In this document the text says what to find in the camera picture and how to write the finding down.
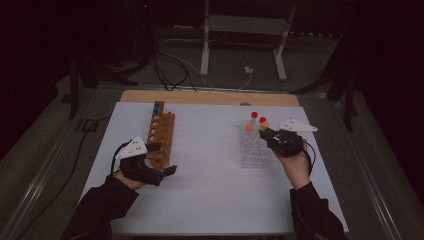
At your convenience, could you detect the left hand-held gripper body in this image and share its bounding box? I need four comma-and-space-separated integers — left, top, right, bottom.
114, 134, 166, 187

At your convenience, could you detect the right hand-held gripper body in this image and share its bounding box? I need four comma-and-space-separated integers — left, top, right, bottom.
271, 118, 318, 158

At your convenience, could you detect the wooden test tube rack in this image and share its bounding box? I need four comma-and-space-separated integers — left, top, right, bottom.
143, 100, 176, 171

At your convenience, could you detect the clear plastic tube rack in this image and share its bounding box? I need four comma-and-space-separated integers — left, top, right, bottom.
238, 119, 272, 169

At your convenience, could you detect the person's right hand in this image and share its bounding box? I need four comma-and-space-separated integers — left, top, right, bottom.
275, 140, 313, 191

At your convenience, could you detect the person's left hand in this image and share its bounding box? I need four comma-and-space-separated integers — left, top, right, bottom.
113, 171, 148, 191

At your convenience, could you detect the white table mat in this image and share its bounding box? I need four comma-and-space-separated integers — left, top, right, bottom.
79, 101, 350, 235

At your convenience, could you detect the black floor stand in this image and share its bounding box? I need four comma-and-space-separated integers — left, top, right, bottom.
289, 68, 360, 133
68, 54, 138, 120

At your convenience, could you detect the white metal stand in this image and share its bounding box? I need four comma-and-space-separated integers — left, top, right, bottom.
199, 0, 298, 82

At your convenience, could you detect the dark equipment with red light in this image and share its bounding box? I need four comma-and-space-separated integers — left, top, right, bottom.
99, 0, 158, 66

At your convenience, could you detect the left hand-held gripper cable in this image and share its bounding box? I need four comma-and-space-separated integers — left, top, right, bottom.
110, 140, 132, 175

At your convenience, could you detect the hand-held gripper cable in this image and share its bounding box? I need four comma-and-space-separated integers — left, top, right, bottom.
301, 140, 317, 177
110, 140, 132, 175

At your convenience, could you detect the right hand-held gripper cable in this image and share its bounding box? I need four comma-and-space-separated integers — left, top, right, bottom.
301, 140, 317, 177

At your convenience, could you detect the white cable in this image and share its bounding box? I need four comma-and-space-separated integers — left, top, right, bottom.
159, 38, 253, 91

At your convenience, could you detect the black floor cable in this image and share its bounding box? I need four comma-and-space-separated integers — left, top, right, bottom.
16, 115, 112, 240

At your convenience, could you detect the black cable bundle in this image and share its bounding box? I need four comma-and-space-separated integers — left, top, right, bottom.
146, 39, 198, 92

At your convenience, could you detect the metal floor rail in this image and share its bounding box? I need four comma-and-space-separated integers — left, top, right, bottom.
329, 99, 405, 240
0, 128, 81, 240

